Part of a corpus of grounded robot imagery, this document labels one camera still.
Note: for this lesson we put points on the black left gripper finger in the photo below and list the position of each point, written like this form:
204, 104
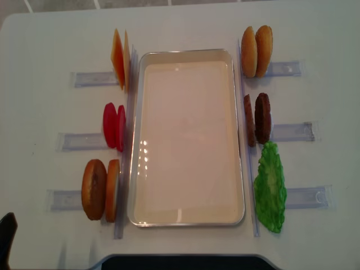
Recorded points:
7, 234

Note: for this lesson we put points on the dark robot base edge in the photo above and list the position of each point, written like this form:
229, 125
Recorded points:
185, 262

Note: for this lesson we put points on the red tomato slice outer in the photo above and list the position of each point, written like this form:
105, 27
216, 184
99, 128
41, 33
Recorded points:
109, 118

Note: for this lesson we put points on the red tomato slice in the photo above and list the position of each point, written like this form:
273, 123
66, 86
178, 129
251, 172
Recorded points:
109, 118
120, 127

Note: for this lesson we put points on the red tomato slice inner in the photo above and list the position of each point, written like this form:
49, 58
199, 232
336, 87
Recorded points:
120, 127

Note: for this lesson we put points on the orange cheese slice outer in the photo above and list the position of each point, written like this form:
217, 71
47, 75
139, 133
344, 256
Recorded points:
117, 58

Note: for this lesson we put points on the orange cheese slice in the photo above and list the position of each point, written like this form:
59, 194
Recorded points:
127, 62
117, 58

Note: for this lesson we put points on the orange cheese slice inner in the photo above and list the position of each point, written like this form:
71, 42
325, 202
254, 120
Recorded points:
127, 62

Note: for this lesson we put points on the brown meat patty inner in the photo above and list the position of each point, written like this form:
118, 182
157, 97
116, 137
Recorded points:
251, 138

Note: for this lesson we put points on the brown meat patty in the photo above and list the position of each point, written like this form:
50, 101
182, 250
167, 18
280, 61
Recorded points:
251, 138
263, 119

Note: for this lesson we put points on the green lettuce leaf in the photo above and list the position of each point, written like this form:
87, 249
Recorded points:
269, 189

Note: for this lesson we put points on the brown meat patty outer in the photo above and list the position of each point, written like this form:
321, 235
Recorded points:
263, 119

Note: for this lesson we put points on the brown bun top left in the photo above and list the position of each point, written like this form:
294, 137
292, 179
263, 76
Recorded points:
94, 189

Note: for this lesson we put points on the silver metal baking tray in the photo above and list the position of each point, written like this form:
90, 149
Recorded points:
185, 165

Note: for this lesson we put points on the clear rail left bun pusher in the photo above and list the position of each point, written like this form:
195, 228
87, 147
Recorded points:
63, 200

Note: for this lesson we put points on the clear rail bun pusher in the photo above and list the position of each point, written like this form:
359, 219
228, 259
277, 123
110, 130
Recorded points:
63, 200
285, 69

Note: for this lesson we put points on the clear rail tomato pusher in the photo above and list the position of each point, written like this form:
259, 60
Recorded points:
80, 142

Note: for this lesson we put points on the clear rail cheese pusher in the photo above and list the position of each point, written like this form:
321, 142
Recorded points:
93, 79

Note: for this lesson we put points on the clear rail patty pusher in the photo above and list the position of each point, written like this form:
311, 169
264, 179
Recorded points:
300, 132

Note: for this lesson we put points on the clear rail lettuce pusher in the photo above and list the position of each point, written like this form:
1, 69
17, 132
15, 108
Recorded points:
320, 197

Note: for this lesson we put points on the clear rail right bun pusher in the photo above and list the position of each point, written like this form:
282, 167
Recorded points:
285, 69

